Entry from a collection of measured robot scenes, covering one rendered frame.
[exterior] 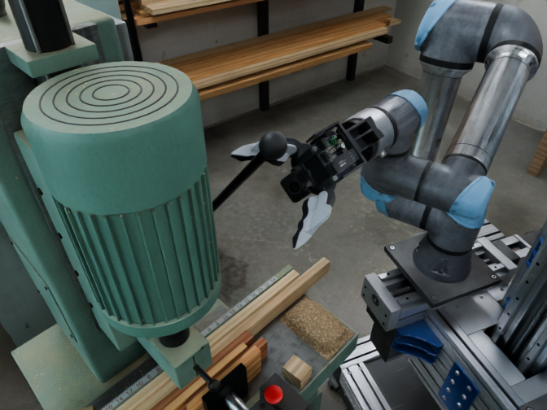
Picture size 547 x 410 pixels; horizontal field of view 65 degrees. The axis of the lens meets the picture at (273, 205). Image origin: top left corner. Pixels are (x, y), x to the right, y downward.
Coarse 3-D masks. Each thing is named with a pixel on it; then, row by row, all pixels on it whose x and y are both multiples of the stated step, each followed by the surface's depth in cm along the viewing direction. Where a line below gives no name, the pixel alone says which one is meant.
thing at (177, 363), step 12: (192, 336) 71; (156, 348) 70; (168, 348) 70; (180, 348) 70; (192, 348) 70; (204, 348) 70; (156, 360) 74; (168, 360) 68; (180, 360) 68; (192, 360) 69; (204, 360) 72; (168, 372) 71; (180, 372) 68; (192, 372) 71; (180, 384) 70
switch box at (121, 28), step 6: (114, 18) 70; (120, 24) 68; (120, 30) 69; (126, 30) 69; (120, 36) 69; (126, 36) 70; (120, 42) 70; (126, 42) 70; (120, 48) 70; (126, 48) 71; (126, 54) 71; (132, 54) 72; (126, 60) 72; (132, 60) 73
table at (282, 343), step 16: (320, 304) 97; (256, 336) 91; (272, 336) 91; (288, 336) 91; (352, 336) 91; (272, 352) 88; (288, 352) 88; (304, 352) 88; (336, 352) 88; (272, 368) 85; (320, 368) 85; (336, 368) 91; (256, 384) 83; (304, 384) 83; (320, 384) 87
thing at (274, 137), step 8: (264, 136) 50; (272, 136) 50; (280, 136) 50; (264, 144) 50; (272, 144) 50; (280, 144) 50; (264, 152) 50; (272, 152) 50; (280, 152) 50; (256, 160) 54; (264, 160) 54; (248, 168) 56; (256, 168) 56; (240, 176) 59; (248, 176) 58; (232, 184) 61; (240, 184) 60; (224, 192) 64; (232, 192) 63; (216, 200) 67; (224, 200) 66; (216, 208) 69
